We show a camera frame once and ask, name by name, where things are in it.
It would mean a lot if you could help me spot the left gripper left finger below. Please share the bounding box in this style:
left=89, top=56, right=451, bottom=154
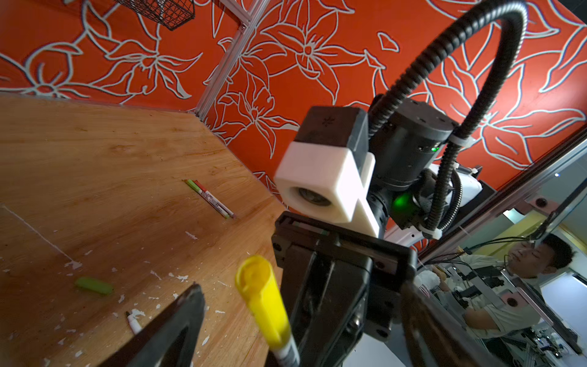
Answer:
left=100, top=283, right=206, bottom=367

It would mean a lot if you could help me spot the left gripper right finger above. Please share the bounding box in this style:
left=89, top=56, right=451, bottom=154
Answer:
left=400, top=281, right=504, bottom=366

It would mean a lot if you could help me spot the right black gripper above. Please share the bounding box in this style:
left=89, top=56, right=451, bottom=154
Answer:
left=271, top=212, right=417, bottom=366

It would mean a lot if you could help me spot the yellow pen cap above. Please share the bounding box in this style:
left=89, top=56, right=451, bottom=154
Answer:
left=235, top=255, right=291, bottom=351

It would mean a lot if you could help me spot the white pen purple end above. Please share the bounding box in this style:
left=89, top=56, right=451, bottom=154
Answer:
left=194, top=180, right=236, bottom=219

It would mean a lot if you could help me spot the white pen green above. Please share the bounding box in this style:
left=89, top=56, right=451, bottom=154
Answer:
left=184, top=180, right=229, bottom=219

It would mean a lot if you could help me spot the white pen yellow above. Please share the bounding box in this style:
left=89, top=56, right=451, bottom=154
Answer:
left=271, top=338, right=301, bottom=367

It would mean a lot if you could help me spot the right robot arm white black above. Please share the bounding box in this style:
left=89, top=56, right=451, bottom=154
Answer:
left=266, top=1, right=528, bottom=366

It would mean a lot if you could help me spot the person outside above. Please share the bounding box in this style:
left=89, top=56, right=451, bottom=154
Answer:
left=460, top=234, right=575, bottom=339

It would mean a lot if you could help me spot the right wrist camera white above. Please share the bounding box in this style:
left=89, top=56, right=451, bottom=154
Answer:
left=274, top=106, right=382, bottom=238

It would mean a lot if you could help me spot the black wire basket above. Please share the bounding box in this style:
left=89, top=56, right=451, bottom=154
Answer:
left=117, top=0, right=195, bottom=31

